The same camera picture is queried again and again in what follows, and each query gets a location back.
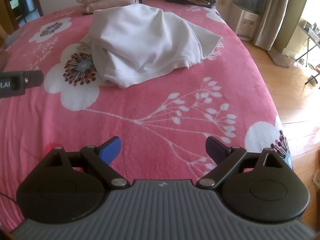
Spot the white sweatshirt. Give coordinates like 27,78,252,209
79,4,224,89

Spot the dark framed doorway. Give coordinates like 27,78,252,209
0,0,43,32

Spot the beige curtain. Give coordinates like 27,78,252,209
254,0,310,53

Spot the pink floral blanket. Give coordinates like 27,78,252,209
0,0,294,233

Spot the beige folded garment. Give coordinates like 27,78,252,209
84,0,141,13

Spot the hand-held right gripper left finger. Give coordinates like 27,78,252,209
37,136,130,189

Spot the folding table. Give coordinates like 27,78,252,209
295,21,320,68

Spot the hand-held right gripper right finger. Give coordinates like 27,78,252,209
197,137,288,190

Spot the brown floor mat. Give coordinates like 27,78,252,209
266,49,290,67

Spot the black cable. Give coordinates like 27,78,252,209
0,192,18,203

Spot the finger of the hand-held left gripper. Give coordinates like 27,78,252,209
23,70,44,89

